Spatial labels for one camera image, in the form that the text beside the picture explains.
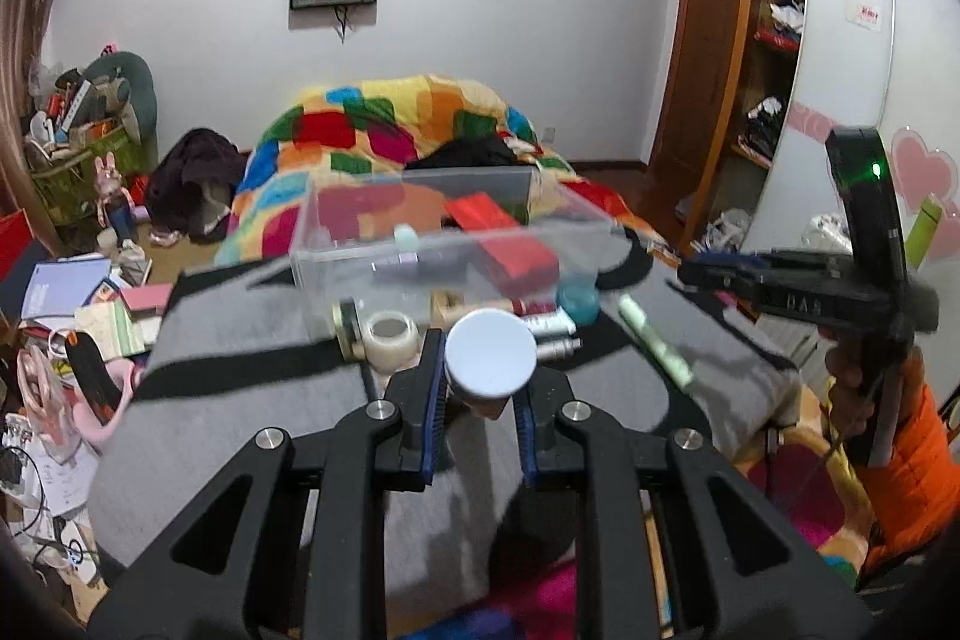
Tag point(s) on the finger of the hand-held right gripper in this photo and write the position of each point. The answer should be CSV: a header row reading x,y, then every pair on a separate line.
x,y
720,271

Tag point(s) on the pink book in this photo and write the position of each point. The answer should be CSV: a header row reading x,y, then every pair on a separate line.
x,y
146,297

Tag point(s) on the colourful patchwork blanket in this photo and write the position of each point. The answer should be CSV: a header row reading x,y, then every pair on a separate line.
x,y
352,138

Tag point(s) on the red flat box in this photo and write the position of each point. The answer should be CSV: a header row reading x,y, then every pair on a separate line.
x,y
517,257

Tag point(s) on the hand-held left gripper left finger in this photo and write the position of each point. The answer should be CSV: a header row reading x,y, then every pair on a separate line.
x,y
434,419

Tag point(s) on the pale green tube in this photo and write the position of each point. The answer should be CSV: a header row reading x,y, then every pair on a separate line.
x,y
656,344

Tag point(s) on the person's right hand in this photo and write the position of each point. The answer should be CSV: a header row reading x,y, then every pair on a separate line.
x,y
846,385

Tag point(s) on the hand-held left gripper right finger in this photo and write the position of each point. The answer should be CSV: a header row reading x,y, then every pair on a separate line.
x,y
526,437

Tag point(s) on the white lid round jar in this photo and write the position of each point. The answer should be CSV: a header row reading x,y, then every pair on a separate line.
x,y
491,351

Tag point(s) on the small mint cap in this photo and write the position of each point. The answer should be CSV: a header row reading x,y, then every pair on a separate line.
x,y
406,239

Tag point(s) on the beige wooden block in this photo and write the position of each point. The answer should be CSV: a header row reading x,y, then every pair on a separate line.
x,y
450,308

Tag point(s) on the orange sleeved right forearm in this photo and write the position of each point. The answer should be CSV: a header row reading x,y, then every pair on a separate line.
x,y
919,460

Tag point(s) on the teal round jar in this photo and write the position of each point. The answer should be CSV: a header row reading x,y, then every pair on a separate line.
x,y
579,302

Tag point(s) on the grey black patterned blanket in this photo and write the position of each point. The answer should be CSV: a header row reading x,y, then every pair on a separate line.
x,y
247,430

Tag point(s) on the white red tube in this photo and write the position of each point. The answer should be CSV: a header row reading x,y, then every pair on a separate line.
x,y
551,323

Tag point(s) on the black garment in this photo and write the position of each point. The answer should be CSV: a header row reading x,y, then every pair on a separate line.
x,y
472,153

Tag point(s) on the dark clothes pile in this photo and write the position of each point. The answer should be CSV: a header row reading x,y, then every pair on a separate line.
x,y
199,175

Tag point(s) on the white tape roll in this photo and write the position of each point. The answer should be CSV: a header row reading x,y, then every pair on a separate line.
x,y
390,340

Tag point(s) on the green storage basket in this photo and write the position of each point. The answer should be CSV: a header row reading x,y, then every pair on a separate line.
x,y
90,160

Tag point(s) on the pink bunny toy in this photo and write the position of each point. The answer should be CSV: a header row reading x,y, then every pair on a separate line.
x,y
114,190

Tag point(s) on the blue notebook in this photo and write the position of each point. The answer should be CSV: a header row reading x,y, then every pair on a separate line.
x,y
64,287

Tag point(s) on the clear plastic storage box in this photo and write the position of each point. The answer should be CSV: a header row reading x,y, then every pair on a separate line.
x,y
337,250

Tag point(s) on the silver tube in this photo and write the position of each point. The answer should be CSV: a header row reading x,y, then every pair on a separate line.
x,y
561,347

